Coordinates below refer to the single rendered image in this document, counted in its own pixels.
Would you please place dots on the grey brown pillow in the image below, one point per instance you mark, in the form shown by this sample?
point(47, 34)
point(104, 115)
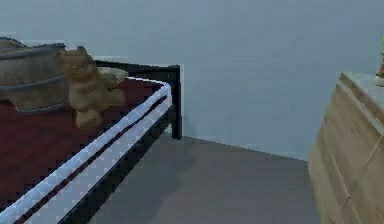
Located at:
point(30, 80)

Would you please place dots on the brown teddy bear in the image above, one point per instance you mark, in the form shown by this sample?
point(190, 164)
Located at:
point(88, 88)

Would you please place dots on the black framed red bed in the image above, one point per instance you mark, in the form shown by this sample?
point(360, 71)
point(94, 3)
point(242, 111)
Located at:
point(40, 146)

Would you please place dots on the light wooden chest of drawers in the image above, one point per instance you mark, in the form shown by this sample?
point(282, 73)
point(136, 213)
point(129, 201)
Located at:
point(353, 146)

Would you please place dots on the small green red plant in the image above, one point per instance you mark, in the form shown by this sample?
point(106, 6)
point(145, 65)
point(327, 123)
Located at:
point(381, 71)

